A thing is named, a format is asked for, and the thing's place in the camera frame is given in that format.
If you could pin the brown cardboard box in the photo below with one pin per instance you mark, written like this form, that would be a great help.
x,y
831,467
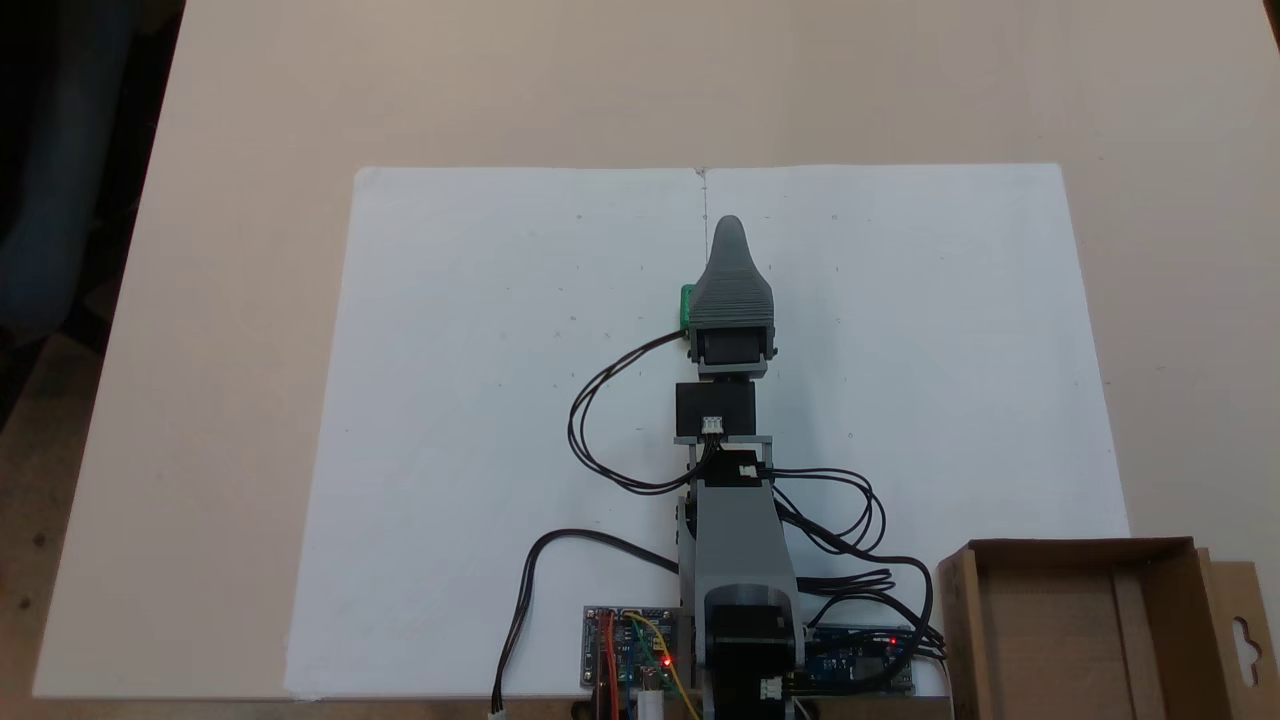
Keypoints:
x,y
1050,630

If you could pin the green dice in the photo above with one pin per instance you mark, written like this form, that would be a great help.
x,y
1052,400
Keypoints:
x,y
686,305

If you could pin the green circuit board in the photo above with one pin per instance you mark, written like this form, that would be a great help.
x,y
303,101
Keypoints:
x,y
625,650

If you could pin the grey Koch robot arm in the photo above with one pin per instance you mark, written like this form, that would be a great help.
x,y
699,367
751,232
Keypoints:
x,y
735,540

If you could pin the blue circuit board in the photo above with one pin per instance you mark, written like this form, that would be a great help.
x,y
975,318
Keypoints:
x,y
850,668

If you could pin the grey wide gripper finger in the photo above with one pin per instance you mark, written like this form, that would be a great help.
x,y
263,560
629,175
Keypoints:
x,y
732,290

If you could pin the white paper sheet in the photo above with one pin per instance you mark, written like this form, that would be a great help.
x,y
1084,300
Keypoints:
x,y
450,400

